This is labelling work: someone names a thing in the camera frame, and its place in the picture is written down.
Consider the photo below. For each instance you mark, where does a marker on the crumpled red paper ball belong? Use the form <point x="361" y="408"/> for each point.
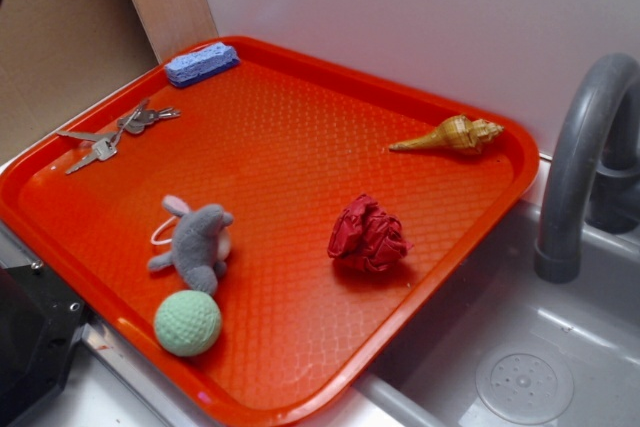
<point x="367" y="238"/>

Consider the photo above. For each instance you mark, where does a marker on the orange plastic tray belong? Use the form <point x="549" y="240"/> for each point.
<point x="284" y="142"/>

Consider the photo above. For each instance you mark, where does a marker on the grey plush bunny toy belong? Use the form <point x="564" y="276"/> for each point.
<point x="199" y="246"/>

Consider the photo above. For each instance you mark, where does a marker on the tan spiral seashell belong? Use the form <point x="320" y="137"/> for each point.
<point x="458" y="134"/>

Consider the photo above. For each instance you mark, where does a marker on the blue sponge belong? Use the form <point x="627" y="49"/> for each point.
<point x="193" y="67"/>

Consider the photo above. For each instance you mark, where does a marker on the green dimpled ball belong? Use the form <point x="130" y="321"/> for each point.
<point x="188" y="323"/>

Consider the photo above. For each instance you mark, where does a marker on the silver key bunch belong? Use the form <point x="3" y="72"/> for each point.
<point x="104" y="146"/>

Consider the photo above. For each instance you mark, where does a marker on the grey plastic sink basin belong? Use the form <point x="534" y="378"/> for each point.
<point x="498" y="346"/>

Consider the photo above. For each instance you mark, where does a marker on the grey plastic faucet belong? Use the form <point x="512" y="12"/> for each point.
<point x="594" y="175"/>

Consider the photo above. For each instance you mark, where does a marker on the black metal block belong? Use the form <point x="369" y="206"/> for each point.
<point x="42" y="319"/>

